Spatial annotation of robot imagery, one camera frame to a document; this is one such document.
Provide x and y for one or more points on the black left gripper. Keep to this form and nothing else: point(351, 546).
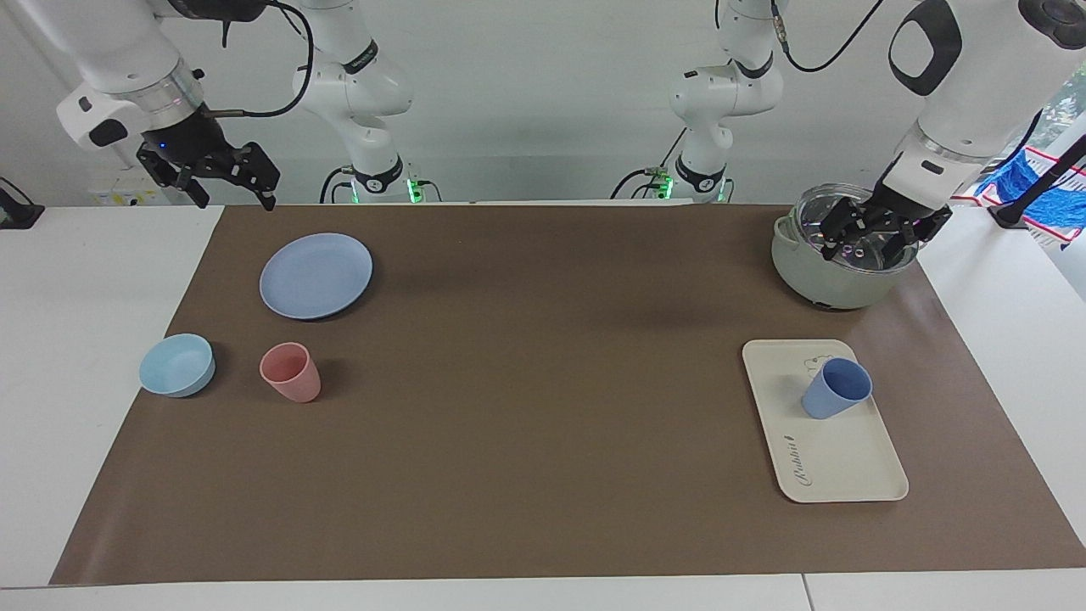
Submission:
point(899, 212)

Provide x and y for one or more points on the lavender blue plate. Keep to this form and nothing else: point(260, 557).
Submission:
point(316, 276)

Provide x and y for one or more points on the light blue bowl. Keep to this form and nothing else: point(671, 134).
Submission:
point(176, 367)

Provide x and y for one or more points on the blue cloth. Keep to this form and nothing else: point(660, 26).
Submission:
point(1022, 180)

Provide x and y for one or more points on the cream tray with rabbit print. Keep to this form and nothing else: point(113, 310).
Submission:
point(836, 458)

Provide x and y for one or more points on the white wall socket box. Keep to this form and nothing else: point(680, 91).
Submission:
point(114, 191)

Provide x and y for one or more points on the black desk device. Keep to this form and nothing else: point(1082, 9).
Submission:
point(17, 212)

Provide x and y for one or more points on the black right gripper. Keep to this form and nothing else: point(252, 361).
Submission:
point(191, 148)

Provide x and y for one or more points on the pink cup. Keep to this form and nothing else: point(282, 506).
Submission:
point(293, 378)

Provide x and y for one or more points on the brown table mat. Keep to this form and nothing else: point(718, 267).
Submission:
point(543, 407)

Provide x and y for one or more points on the grey-green electric pot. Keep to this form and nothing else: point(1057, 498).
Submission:
point(827, 284)

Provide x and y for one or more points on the blue ribbed cup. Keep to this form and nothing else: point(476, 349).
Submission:
point(836, 390)

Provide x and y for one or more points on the white red-striped cloth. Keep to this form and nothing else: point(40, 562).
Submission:
point(1048, 222)

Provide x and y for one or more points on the black stand pole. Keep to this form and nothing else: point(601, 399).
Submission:
point(1010, 214)

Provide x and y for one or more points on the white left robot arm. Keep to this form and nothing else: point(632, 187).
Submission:
point(976, 93)

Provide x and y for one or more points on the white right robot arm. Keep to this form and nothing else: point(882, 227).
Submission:
point(110, 51)

